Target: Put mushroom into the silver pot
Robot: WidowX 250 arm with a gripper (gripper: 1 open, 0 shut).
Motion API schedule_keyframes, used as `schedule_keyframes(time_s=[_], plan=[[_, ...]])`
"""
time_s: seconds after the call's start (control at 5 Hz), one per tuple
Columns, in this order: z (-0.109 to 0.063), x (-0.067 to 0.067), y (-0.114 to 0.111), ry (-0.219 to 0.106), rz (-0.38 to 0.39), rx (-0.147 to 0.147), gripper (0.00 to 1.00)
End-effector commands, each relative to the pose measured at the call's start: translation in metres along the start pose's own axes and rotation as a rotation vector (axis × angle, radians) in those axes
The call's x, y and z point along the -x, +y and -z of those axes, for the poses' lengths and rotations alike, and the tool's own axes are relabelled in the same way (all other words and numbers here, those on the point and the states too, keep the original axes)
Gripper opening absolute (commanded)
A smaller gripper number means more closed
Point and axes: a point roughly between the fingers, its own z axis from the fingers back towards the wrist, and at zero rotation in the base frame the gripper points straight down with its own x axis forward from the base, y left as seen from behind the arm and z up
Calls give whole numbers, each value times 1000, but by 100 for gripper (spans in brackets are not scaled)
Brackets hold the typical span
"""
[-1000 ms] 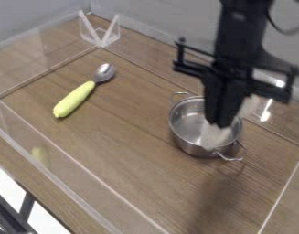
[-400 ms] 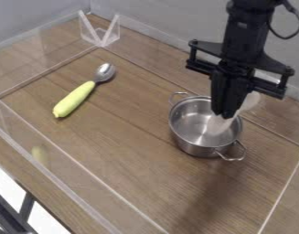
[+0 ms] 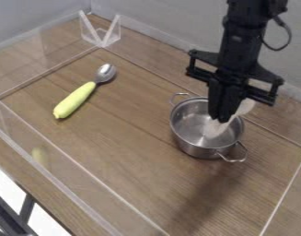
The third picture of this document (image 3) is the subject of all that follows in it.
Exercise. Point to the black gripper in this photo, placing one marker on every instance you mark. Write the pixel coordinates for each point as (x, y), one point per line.
(232, 72)

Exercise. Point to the silver pot with handles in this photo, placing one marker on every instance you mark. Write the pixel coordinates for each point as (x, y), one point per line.
(188, 119)

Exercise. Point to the plush mushroom toy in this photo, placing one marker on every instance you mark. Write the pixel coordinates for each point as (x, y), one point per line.
(215, 128)

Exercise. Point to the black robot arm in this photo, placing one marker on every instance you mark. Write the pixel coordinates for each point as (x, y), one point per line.
(252, 14)

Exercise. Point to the dark metal table leg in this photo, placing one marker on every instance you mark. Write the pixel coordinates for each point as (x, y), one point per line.
(13, 223)

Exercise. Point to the spoon with yellow-green handle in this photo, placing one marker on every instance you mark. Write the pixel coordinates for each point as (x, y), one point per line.
(64, 109)

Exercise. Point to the clear acrylic enclosure wall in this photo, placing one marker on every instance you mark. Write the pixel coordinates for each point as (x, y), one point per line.
(105, 168)

